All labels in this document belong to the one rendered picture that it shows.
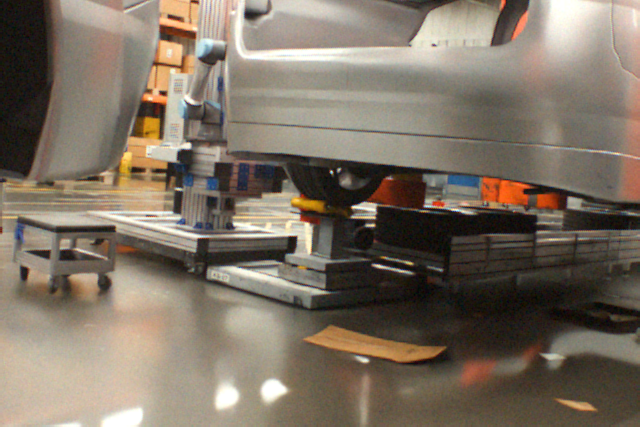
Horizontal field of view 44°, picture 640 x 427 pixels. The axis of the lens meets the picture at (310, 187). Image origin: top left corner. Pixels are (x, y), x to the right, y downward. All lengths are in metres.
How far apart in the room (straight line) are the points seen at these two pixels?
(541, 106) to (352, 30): 1.83
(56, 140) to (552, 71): 1.76
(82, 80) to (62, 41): 0.08
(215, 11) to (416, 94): 2.69
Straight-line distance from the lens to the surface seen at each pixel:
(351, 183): 4.49
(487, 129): 2.69
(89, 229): 4.10
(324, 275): 4.19
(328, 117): 3.09
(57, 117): 1.21
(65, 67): 1.22
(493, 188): 6.60
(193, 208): 5.29
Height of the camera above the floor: 0.83
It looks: 3 degrees down
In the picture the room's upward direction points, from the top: 5 degrees clockwise
